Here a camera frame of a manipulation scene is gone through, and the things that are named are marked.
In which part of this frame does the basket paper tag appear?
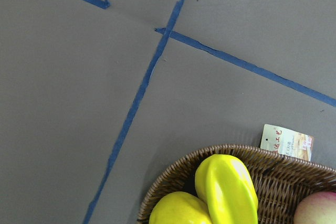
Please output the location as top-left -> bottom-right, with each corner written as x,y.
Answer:
260,124 -> 314,161

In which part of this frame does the brown wicker basket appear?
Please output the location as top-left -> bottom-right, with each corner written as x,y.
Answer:
137,144 -> 335,223

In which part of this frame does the yellow starfruit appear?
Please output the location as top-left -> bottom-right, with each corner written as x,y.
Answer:
195,154 -> 258,223

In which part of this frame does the yellow pear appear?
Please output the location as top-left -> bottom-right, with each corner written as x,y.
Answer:
149,191 -> 212,223

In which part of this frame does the red green apple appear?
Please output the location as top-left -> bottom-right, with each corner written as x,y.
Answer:
293,191 -> 335,224

